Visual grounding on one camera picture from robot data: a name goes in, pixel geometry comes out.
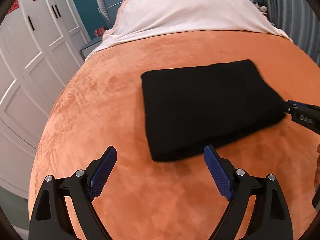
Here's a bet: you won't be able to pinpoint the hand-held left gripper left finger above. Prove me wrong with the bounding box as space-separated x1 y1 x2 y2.
28 145 118 240

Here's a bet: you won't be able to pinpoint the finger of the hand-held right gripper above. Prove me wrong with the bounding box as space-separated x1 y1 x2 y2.
285 99 320 112
284 106 320 132

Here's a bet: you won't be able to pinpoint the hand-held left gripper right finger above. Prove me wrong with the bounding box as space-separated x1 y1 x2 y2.
204 144 293 240

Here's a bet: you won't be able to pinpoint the black pants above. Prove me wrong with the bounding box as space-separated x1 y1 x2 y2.
141 59 287 162

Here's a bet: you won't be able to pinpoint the orange plush blanket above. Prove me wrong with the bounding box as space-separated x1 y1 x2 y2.
28 29 320 240

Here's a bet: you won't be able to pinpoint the grey ribbed curtain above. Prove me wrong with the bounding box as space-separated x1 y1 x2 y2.
261 0 320 68

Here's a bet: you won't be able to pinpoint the black white plush toy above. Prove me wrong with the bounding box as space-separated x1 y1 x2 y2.
251 1 270 18

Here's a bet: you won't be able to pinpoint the blue nightstand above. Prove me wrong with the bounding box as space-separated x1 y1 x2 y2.
80 36 105 60

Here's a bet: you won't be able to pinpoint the white panelled wardrobe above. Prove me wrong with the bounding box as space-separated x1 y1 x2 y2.
0 0 92 200

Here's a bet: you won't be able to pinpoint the white bed sheet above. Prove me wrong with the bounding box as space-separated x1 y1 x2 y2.
85 0 294 60

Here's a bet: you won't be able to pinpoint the red paper decoration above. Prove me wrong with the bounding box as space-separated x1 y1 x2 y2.
7 0 20 15

